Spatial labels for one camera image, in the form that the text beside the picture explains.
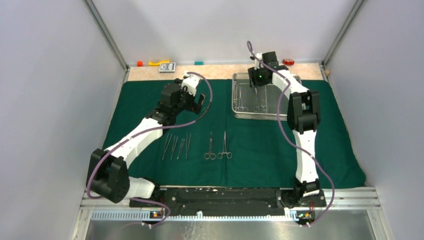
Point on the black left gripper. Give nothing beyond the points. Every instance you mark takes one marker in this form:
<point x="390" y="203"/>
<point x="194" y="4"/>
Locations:
<point x="193" y="106"/>

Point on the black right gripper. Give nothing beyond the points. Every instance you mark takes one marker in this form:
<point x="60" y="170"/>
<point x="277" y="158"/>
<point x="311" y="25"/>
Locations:
<point x="254" y="82"/>

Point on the metal mesh instrument tray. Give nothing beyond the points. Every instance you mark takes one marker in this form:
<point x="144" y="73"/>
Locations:
<point x="278" y="94"/>

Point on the steel tweezers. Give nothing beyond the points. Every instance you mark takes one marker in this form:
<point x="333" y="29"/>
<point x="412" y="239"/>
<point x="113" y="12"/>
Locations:
<point x="174" y="145"/>
<point x="180" y="149"/>
<point x="166" y="145"/>
<point x="187" y="146"/>

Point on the dark green surgical drape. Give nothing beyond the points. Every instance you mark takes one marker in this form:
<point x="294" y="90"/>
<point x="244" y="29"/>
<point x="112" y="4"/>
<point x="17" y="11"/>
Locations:
<point x="262" y="152"/>

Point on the surgical scissors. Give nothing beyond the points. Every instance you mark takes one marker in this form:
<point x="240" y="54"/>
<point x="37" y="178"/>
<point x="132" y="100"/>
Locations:
<point x="210" y="155"/>

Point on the ring-handled forceps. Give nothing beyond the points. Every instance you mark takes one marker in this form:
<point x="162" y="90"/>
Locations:
<point x="224" y="153"/>
<point x="261" y="100"/>

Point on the surgical forceps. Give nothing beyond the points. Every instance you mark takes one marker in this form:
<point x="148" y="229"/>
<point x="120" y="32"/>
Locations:
<point x="240" y="107"/>

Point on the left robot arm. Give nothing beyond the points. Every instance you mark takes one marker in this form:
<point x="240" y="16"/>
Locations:
<point x="108" y="175"/>

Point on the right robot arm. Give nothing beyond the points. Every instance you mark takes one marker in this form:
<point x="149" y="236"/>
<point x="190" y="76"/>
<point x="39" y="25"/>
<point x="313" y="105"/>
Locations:
<point x="303" y="116"/>

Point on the red toy block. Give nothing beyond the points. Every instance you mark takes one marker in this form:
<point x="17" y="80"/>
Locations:
<point x="288" y="61"/>

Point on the playing card box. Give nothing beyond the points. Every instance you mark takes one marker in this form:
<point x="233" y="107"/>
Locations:
<point x="167" y="67"/>

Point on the yellow toy piece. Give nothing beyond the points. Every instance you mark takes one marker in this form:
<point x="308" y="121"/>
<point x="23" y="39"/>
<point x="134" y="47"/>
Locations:
<point x="157" y="63"/>

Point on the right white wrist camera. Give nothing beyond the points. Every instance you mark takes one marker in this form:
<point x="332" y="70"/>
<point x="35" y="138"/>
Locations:
<point x="258" y="59"/>

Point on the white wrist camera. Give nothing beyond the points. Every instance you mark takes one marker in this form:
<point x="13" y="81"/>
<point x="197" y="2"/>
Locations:
<point x="189" y="83"/>
<point x="258" y="59"/>

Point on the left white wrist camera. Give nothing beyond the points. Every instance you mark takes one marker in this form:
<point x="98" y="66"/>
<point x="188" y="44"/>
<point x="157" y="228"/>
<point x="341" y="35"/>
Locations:
<point x="189" y="83"/>

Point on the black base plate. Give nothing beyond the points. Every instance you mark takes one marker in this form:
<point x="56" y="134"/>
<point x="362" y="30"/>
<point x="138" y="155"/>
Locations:
<point x="254" y="209"/>

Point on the aluminium frame rail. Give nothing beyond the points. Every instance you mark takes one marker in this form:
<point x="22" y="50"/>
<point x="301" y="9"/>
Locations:
<point x="359" y="198"/>

